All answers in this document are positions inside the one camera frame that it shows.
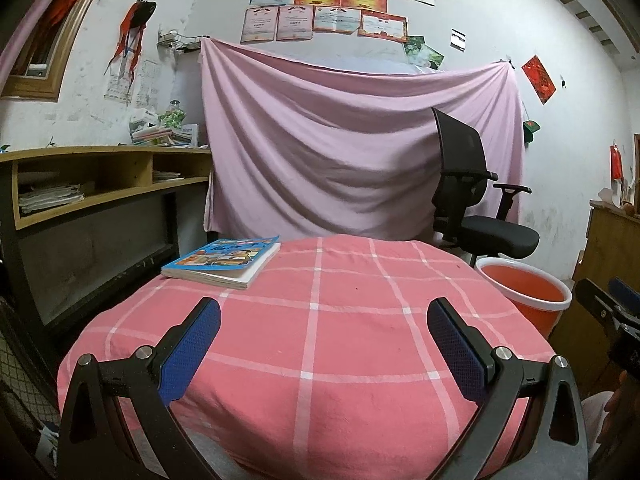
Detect green wall photos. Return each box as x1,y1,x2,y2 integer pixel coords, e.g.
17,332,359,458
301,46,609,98
404,35,445,70

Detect wooden cabinet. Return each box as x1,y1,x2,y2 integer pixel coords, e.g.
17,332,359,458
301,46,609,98
550,200,640,396

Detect person's right hand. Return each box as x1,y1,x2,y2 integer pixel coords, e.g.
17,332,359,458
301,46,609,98
597,370,640,457

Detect red cloth in window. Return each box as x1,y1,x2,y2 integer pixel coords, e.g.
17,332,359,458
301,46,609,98
30,0,108,61

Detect pile of papers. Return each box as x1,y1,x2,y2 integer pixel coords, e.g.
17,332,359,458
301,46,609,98
19,184,85,215

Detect red paper wall poster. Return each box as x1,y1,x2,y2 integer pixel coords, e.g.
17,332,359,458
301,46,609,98
521,55,557,106

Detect black office chair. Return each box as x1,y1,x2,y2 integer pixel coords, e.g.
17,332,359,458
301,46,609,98
431,106,541,267

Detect wooden window frame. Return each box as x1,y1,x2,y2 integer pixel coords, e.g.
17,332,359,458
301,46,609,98
0,0,118,104

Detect pink hanging sheet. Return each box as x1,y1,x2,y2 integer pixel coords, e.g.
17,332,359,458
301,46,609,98
199,37,526,247

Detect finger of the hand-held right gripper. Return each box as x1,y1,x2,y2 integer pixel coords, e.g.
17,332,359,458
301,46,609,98
609,277,640,312
574,278,627,342

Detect group of wall certificates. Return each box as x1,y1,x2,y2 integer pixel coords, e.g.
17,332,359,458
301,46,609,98
240,0,436,45

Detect glass candy jar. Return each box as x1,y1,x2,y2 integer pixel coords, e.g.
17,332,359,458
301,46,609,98
159,100,185,130

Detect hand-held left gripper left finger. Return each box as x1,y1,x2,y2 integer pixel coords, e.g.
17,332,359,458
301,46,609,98
57,296,222,480

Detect stack of books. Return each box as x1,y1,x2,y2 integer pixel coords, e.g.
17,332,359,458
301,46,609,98
130,109,201,149

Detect pink curtain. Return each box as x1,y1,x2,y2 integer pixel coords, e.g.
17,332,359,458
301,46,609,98
0,0,76,78

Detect wooden shelf desk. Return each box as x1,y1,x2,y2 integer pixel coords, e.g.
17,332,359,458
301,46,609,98
0,145,213,341

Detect pink checked blanket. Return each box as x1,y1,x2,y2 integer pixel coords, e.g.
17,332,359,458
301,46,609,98
57,234,558,480

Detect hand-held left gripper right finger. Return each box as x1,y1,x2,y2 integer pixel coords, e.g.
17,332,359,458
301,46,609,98
426,297,588,480

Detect blue picture book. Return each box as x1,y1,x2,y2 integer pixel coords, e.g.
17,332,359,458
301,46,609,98
161,235,282,291

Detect wire wall shelf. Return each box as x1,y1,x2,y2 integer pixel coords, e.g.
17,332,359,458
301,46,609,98
156,30,203,54

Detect red plastic bin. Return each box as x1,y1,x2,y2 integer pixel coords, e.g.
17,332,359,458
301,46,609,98
475,257,573,342

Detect red tassel decoration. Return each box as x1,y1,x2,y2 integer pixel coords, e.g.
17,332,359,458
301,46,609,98
104,0,157,87

